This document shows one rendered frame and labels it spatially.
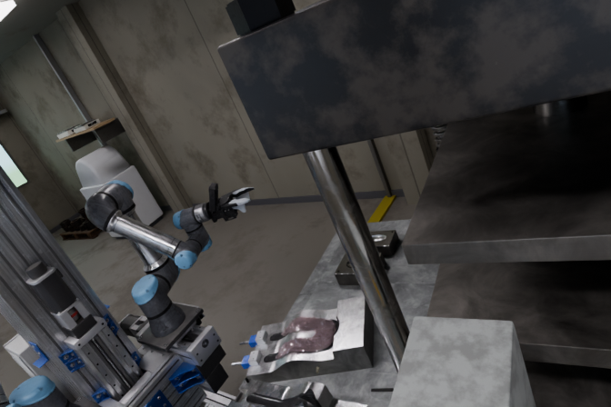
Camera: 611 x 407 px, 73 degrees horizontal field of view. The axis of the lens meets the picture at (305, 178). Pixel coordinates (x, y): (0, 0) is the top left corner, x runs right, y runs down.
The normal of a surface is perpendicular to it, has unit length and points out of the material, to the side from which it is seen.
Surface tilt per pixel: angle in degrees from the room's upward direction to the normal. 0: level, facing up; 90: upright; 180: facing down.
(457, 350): 0
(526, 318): 0
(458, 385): 0
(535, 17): 90
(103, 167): 80
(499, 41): 90
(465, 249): 90
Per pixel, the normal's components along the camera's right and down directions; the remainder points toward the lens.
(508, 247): -0.42, 0.50
